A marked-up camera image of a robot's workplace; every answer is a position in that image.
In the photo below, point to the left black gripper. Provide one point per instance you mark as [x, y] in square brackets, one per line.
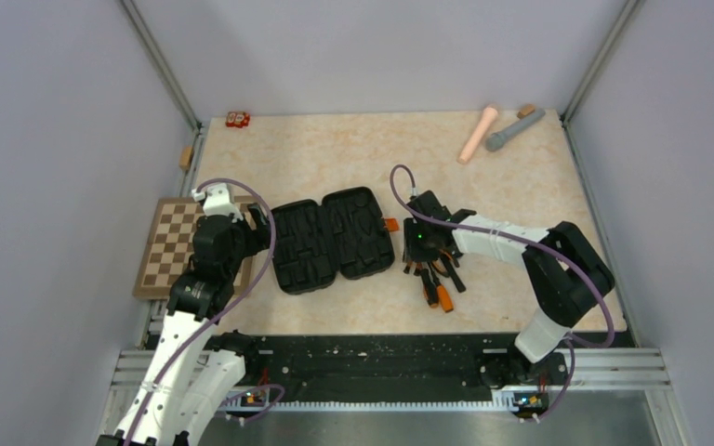
[258, 238]

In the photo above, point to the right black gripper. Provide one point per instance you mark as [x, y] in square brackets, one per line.
[413, 251]

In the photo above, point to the black plastic tool case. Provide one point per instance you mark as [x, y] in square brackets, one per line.
[344, 234]

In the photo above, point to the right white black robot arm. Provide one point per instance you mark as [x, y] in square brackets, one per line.
[567, 275]

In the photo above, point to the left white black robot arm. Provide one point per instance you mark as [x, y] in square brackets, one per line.
[172, 405]

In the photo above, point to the wooden chessboard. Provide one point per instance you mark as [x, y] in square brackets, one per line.
[169, 247]

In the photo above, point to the left wooden block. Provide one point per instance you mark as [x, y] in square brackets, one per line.
[185, 159]

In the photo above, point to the wooden block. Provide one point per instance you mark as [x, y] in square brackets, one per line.
[526, 110]
[185, 159]

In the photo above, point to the grey toy microphone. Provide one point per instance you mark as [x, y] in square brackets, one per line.
[499, 139]

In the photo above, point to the red toy car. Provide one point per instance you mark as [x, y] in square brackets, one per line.
[237, 119]

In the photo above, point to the pink toy microphone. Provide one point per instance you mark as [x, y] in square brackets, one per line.
[488, 117]

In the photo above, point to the back wooden block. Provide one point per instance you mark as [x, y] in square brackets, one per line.
[526, 110]

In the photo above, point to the orange handled pliers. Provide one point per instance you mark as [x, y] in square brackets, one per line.
[409, 266]

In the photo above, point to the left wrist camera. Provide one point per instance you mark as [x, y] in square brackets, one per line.
[218, 200]

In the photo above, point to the long orange handled screwdriver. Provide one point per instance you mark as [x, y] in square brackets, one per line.
[442, 296]

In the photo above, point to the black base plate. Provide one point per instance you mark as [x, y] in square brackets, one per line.
[381, 367]

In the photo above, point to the aluminium frame rail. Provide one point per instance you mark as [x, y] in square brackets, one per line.
[611, 371]

